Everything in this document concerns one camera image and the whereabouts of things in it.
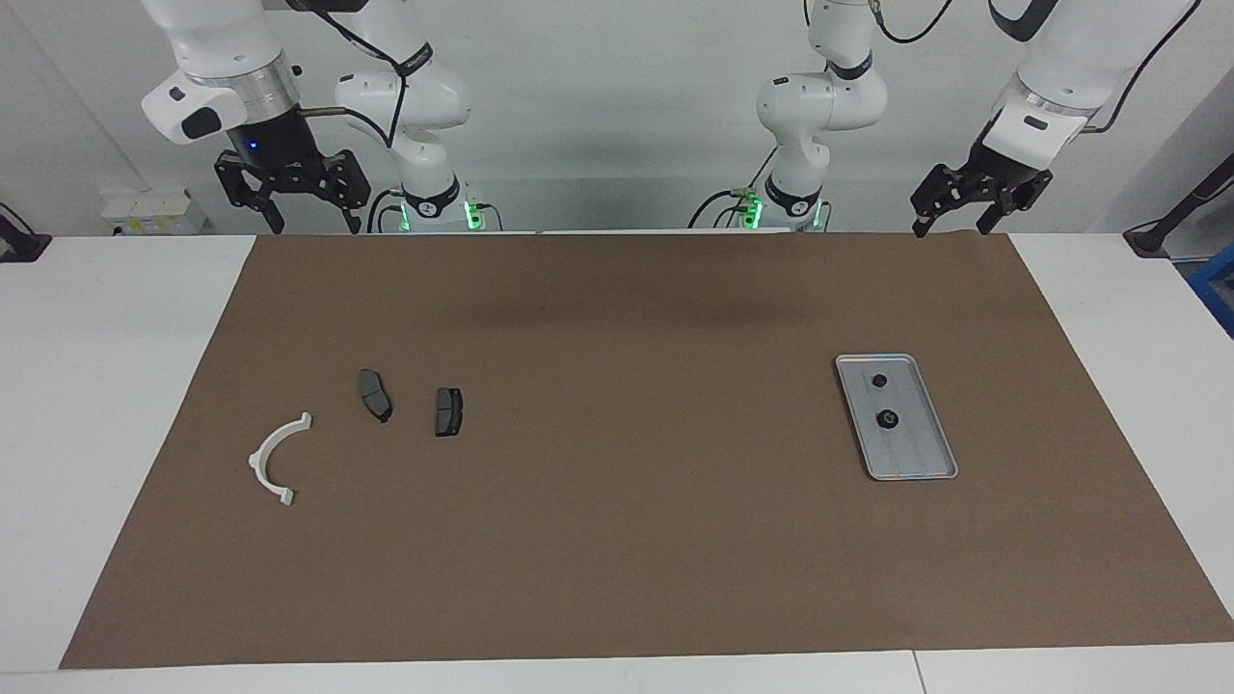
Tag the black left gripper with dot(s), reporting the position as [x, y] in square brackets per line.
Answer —
[1007, 172]

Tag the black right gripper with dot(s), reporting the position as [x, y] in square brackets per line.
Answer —
[280, 154]

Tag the large black bearing gear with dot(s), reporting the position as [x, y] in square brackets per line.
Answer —
[887, 419]

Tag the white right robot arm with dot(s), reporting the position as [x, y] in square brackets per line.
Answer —
[222, 39]

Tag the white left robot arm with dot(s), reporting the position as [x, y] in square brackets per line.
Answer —
[1080, 58]

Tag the silver metal tray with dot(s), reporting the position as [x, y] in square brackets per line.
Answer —
[916, 453]

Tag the white power strip box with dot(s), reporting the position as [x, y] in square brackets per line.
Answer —
[154, 212]

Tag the black stand with pole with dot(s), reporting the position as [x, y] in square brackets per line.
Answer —
[1152, 236]

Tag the curved dark grey brake pad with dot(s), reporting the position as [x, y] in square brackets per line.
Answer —
[374, 393]

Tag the rectangular dark grey brake pad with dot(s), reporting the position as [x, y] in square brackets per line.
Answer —
[448, 413]

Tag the black stand base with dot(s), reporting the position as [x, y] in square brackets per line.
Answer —
[24, 246]

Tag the brown paper table mat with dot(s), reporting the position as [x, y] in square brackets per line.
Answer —
[617, 530]

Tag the blue frame piece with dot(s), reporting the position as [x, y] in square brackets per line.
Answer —
[1220, 289]

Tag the white semicircular plastic bracket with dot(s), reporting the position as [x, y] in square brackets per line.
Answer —
[257, 464]

